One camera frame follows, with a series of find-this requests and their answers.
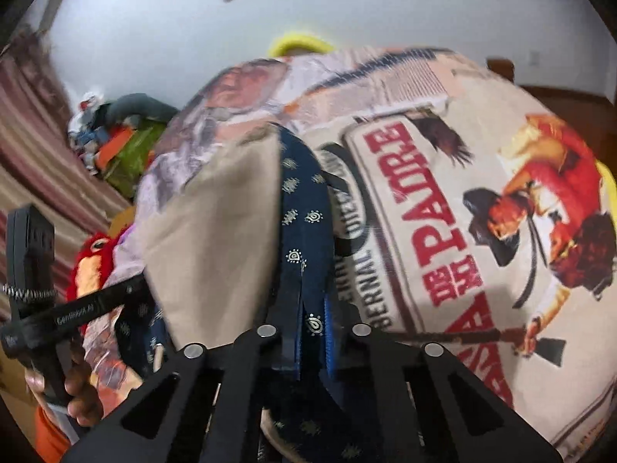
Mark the grey curved pillow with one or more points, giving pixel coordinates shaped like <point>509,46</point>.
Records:
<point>140,106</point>

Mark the orange box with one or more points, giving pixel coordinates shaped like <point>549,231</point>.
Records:
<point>115,147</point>

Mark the striped curtain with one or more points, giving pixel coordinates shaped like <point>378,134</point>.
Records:
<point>29,154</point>

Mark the wooden bed post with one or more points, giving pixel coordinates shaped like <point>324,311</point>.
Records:
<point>500,70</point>

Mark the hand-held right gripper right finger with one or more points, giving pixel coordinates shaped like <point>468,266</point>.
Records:
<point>330,347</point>

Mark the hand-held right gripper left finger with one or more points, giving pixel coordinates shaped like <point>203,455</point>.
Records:
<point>296,352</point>

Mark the printed bed sheet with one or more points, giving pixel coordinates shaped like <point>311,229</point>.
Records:
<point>458,202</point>

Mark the red plush toy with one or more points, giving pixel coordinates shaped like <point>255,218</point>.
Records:
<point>91,260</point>

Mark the person's left hand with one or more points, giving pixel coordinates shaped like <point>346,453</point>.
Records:
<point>86,400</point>

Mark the yellow curved object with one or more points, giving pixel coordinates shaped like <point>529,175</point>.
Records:
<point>294,41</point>

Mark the green patterned box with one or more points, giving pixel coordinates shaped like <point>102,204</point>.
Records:
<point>135,159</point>

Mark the navy patterned hooded jacket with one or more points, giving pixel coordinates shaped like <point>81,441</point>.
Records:
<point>308,231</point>

